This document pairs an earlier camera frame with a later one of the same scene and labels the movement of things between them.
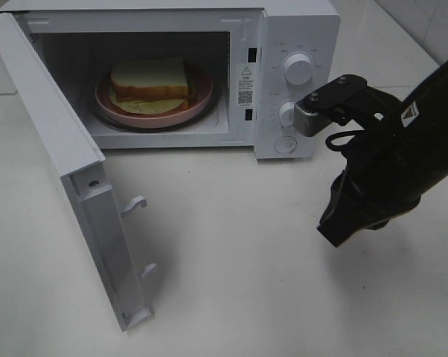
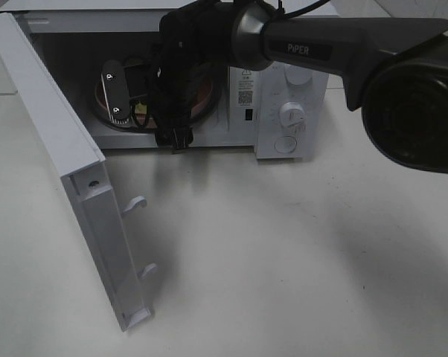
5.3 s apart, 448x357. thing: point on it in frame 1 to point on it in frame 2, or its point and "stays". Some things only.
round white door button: [285, 144] stays
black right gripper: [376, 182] to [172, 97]
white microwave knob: [298, 69] stays
